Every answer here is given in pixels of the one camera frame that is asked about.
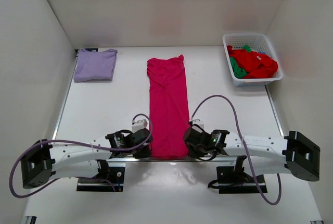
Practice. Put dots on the red cloth in basket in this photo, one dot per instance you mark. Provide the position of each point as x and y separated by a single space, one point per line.
259 66

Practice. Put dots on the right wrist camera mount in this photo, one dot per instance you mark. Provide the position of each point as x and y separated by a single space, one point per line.
197 122

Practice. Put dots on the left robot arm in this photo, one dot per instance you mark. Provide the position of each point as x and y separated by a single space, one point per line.
52 159

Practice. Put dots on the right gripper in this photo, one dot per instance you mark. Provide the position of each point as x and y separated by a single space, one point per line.
194 154

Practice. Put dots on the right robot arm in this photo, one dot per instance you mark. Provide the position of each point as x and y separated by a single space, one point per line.
293 154

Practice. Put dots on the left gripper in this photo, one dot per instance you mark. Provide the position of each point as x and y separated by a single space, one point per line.
145 152

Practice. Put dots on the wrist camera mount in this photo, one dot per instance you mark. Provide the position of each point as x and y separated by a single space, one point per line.
138 125
197 122

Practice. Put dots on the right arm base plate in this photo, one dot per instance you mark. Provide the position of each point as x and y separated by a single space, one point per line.
230 182

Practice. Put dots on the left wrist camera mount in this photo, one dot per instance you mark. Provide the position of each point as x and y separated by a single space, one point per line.
138 125

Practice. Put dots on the white plastic basket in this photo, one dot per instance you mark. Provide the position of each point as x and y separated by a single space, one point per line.
257 42

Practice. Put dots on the folded lilac t-shirt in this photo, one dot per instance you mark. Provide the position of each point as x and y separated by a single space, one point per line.
95 65

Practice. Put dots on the pink t-shirt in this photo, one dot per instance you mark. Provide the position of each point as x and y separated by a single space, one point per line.
168 107

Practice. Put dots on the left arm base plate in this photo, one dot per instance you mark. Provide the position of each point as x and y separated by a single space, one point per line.
109 178

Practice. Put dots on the green cloth in basket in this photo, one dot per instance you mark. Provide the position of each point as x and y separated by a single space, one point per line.
238 60

